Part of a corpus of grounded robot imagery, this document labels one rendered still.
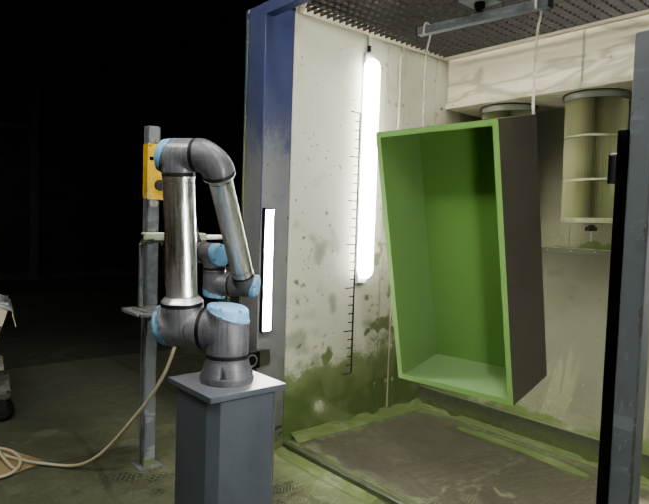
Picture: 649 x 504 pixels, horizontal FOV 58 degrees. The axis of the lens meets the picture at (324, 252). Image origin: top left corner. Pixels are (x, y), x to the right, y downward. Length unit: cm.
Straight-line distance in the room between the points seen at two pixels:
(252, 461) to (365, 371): 155
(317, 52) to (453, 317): 157
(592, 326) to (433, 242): 110
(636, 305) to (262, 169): 199
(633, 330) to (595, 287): 234
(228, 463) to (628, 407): 125
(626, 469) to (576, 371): 208
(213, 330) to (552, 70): 244
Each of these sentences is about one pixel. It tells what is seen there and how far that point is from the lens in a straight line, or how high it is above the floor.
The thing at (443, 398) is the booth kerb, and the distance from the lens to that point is 383.
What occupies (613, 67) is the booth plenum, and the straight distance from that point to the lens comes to 348.
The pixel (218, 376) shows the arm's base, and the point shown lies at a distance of 206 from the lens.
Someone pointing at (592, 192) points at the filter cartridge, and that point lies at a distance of 351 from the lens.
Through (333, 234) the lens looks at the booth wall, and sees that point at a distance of 323.
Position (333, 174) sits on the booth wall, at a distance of 323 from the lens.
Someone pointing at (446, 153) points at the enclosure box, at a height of 157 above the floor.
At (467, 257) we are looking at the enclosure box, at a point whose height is 106.
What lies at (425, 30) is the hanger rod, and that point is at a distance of 307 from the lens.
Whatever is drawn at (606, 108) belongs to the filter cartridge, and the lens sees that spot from 355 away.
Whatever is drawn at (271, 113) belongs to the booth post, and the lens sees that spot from 300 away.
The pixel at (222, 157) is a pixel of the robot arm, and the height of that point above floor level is 142.
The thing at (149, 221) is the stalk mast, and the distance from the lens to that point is 287.
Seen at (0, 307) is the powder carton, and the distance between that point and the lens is 381.
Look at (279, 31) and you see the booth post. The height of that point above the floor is 216.
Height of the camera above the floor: 122
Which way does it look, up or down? 3 degrees down
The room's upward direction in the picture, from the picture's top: 2 degrees clockwise
